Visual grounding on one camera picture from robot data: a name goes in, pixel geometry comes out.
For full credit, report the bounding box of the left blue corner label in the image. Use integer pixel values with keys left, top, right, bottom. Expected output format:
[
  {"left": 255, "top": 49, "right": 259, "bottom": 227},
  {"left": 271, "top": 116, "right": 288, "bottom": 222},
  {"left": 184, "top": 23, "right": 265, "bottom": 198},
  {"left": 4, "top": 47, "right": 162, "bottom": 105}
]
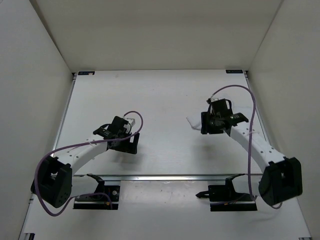
[{"left": 77, "top": 71, "right": 95, "bottom": 76}]

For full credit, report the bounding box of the blue corner label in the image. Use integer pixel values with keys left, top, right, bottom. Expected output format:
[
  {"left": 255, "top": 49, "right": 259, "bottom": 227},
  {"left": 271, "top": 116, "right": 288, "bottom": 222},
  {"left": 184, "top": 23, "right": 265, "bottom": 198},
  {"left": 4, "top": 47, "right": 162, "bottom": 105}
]
[
  {"left": 77, "top": 71, "right": 95, "bottom": 76},
  {"left": 225, "top": 69, "right": 243, "bottom": 74}
]

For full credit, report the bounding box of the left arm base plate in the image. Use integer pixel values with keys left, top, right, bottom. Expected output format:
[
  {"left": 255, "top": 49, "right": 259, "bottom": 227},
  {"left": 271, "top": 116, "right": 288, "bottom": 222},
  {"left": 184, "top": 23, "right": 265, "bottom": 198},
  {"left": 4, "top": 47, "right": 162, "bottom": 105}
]
[{"left": 73, "top": 181, "right": 121, "bottom": 211}]

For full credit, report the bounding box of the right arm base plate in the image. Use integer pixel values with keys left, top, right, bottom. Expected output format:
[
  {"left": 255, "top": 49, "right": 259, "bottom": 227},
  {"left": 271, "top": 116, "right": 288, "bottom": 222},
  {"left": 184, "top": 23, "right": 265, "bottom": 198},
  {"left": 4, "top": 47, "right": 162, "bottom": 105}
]
[{"left": 195, "top": 185, "right": 258, "bottom": 212}]

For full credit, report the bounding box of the right blue corner label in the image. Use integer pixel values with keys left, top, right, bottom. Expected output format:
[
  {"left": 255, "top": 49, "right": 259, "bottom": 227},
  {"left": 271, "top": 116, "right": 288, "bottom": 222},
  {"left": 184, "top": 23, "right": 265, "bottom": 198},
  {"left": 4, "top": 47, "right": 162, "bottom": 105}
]
[{"left": 225, "top": 69, "right": 243, "bottom": 74}]

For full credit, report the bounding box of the white skirt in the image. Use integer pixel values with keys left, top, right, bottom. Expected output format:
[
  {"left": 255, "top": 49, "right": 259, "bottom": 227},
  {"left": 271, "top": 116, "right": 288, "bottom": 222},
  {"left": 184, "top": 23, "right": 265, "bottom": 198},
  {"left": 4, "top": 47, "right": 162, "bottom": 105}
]
[{"left": 185, "top": 93, "right": 251, "bottom": 131}]

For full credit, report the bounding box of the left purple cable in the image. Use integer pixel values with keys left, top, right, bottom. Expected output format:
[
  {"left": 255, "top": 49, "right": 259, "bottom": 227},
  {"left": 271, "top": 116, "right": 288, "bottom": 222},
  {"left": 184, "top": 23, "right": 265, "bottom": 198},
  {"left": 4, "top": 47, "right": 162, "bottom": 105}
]
[{"left": 31, "top": 111, "right": 144, "bottom": 216}]

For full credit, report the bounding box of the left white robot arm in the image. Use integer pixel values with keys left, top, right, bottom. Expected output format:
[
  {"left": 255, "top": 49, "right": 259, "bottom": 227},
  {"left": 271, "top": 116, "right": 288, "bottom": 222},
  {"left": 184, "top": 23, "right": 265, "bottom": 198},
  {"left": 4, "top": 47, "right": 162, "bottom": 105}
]
[{"left": 30, "top": 115, "right": 140, "bottom": 208}]

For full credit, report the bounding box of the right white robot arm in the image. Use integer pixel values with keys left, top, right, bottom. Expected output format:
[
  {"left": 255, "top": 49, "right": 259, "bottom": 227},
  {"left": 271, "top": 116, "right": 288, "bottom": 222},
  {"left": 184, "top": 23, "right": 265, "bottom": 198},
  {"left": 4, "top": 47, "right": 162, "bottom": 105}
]
[{"left": 200, "top": 98, "right": 303, "bottom": 206}]

